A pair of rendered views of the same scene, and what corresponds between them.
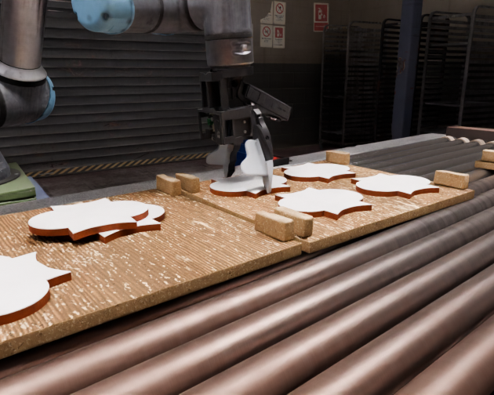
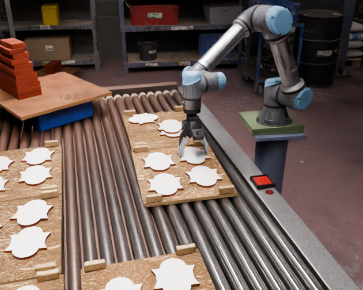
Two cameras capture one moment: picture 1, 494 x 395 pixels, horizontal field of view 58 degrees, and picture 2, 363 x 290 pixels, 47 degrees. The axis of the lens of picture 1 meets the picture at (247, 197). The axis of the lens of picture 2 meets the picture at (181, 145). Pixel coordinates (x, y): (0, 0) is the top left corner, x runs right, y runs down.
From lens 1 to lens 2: 213 cm
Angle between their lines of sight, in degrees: 104
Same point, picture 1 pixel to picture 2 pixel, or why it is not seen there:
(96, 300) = (129, 127)
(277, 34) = not seen: outside the picture
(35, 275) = (141, 121)
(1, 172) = (268, 121)
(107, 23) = not seen: hidden behind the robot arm
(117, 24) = not seen: hidden behind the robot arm
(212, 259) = (135, 138)
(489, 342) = (79, 158)
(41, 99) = (291, 100)
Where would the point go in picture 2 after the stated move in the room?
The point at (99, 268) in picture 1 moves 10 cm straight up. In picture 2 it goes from (143, 128) to (142, 109)
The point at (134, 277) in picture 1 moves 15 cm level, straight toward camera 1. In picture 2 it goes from (135, 130) to (105, 128)
